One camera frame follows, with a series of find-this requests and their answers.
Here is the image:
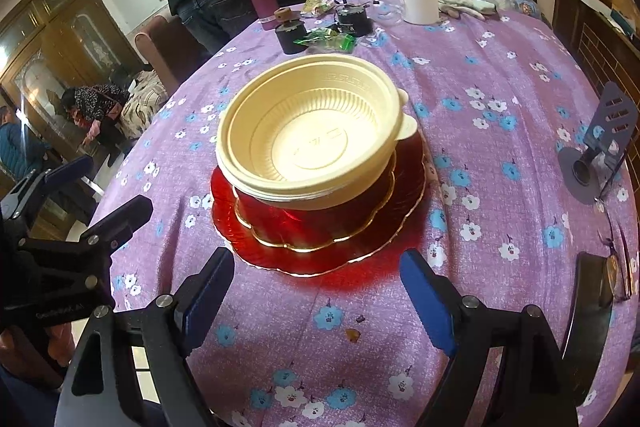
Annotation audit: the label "brown armchair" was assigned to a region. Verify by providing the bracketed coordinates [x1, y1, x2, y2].
[134, 14, 212, 95]

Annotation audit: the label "person in blue jacket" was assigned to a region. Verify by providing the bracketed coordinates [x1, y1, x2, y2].
[0, 105, 51, 181]

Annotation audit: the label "black phone stand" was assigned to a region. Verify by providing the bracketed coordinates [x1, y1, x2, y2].
[558, 81, 639, 205]

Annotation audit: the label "large red gold-rimmed plate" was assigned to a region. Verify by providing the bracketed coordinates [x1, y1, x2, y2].
[212, 133, 427, 277]

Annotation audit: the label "black round container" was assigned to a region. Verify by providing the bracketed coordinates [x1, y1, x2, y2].
[336, 4, 373, 37]

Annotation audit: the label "green snack wrapper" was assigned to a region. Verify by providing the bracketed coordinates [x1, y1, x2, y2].
[294, 27, 357, 53]

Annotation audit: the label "white gloves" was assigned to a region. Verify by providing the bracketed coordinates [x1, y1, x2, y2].
[438, 0, 498, 20]

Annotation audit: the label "small red gold-rimmed plate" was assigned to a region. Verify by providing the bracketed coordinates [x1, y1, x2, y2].
[232, 152, 397, 254]

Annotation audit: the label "black cup with lid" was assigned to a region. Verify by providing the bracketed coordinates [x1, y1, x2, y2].
[276, 20, 307, 54]

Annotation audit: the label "person's left hand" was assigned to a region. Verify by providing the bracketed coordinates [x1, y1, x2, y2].
[1, 323, 75, 390]

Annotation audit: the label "cream plastic bowl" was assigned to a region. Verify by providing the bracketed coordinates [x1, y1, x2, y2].
[210, 153, 397, 211]
[216, 54, 418, 194]

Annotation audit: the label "crouching person patterned top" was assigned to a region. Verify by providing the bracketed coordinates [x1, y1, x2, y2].
[61, 83, 129, 167]

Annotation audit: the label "black chair back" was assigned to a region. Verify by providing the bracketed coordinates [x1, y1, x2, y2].
[562, 251, 613, 407]

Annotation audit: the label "wooden glass cabinet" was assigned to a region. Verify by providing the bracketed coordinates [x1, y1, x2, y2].
[1, 0, 142, 171]

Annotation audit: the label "striped blanket bundle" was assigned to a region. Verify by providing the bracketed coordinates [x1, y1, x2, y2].
[119, 70, 168, 140]

